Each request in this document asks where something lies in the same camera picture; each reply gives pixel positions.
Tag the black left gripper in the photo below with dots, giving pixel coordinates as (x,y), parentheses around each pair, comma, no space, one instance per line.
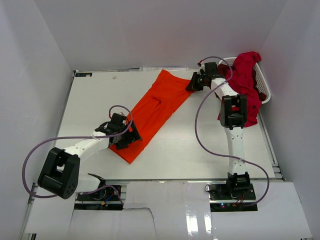
(132,136)

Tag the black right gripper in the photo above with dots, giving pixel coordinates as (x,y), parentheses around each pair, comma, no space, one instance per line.
(193,85)

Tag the orange t shirt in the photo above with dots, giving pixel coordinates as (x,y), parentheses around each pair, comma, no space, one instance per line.
(165,96)

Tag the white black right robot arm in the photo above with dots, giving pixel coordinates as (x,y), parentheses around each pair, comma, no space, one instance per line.
(233,118)

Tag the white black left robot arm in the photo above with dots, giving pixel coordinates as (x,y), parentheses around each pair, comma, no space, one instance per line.
(60,174)

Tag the maroon t shirt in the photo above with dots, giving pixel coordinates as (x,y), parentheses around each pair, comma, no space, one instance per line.
(225,71)

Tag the pink magenta t shirt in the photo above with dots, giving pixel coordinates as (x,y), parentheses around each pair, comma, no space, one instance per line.
(242,82)

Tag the white perforated laundry basket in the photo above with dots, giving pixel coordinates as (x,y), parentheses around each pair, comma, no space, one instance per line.
(261,82)

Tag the printed paper sheet at wall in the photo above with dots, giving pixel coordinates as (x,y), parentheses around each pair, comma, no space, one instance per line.
(152,69)

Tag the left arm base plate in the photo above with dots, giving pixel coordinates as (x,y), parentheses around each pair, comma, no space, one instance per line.
(103,200)

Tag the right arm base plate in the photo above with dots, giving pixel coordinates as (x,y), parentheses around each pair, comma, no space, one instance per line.
(221,201)

